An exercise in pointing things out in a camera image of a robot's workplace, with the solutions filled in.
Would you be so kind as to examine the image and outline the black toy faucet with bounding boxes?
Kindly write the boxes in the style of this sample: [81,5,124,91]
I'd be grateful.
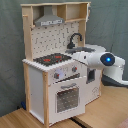
[66,32,83,50]

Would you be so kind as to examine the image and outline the grey range hood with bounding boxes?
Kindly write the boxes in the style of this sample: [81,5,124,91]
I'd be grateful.
[34,5,64,27]

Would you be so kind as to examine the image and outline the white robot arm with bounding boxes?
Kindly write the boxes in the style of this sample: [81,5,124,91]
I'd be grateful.
[72,51,128,88]

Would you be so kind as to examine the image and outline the black toy stovetop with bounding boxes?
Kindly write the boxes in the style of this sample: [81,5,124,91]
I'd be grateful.
[34,53,70,66]

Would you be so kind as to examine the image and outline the white oven door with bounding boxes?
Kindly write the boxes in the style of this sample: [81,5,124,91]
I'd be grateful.
[49,77,86,124]

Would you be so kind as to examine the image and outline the grey toy sink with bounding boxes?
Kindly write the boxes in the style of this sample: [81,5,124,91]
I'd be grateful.
[65,47,95,54]

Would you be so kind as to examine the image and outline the grey ice dispenser panel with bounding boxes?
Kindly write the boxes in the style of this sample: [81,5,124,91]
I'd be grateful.
[86,68,95,84]

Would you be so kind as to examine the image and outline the wooden toy kitchen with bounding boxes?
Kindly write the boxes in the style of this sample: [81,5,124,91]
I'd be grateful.
[22,2,101,127]

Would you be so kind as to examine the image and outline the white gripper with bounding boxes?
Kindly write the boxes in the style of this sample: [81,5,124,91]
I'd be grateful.
[69,51,91,68]

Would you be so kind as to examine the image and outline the right red stove knob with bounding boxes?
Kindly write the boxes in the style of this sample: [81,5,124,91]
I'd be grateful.
[71,65,78,73]

